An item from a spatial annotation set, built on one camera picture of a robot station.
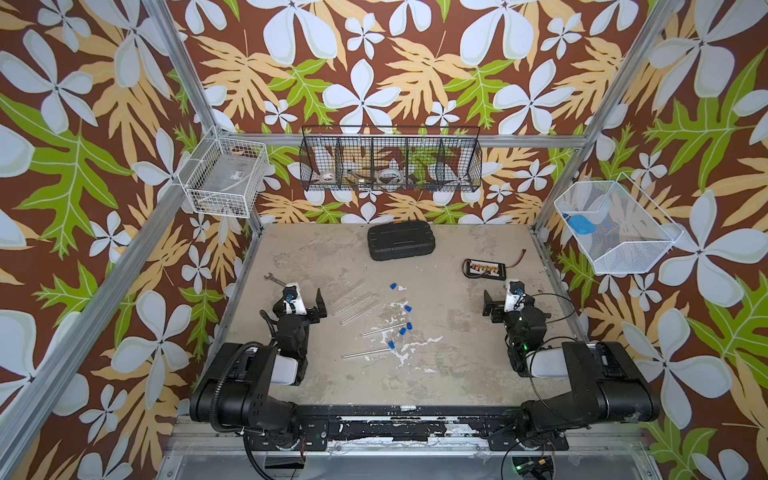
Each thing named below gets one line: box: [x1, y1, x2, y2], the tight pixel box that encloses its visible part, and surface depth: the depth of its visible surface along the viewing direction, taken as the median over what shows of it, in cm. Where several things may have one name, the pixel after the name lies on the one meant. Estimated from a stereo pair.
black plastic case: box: [368, 220, 435, 261], surface depth 110 cm
